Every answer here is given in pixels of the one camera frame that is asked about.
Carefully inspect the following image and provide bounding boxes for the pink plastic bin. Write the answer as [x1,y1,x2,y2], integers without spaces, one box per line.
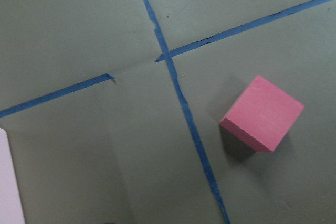
[1,129,25,224]

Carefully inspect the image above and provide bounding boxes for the red foam block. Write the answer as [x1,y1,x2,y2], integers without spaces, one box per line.
[219,76,305,152]

